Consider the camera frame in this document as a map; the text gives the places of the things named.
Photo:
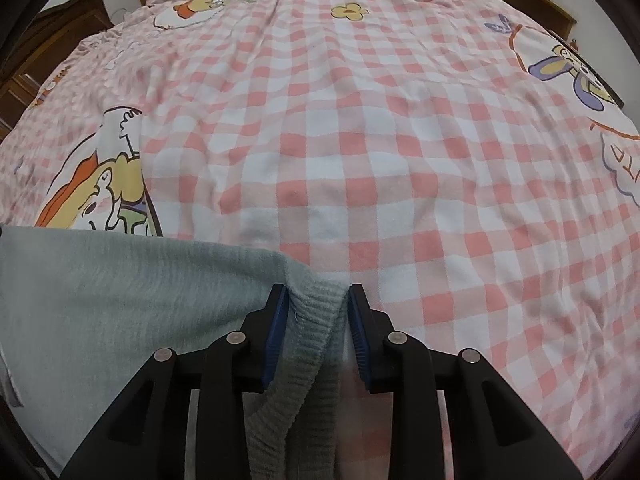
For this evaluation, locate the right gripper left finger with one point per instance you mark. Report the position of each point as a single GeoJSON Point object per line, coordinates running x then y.
{"type": "Point", "coordinates": [142, 434]}

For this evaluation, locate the brown wooden wardrobe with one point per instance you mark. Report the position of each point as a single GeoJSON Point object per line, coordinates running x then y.
{"type": "Point", "coordinates": [49, 40]}

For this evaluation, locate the grey-green knit pants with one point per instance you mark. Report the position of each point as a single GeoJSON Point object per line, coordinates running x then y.
{"type": "Point", "coordinates": [82, 310]}

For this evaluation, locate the pink checkered cartoon bedsheet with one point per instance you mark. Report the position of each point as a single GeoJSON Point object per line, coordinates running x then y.
{"type": "Point", "coordinates": [450, 156]}

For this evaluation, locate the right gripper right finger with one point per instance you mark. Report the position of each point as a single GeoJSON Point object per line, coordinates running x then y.
{"type": "Point", "coordinates": [455, 403]}

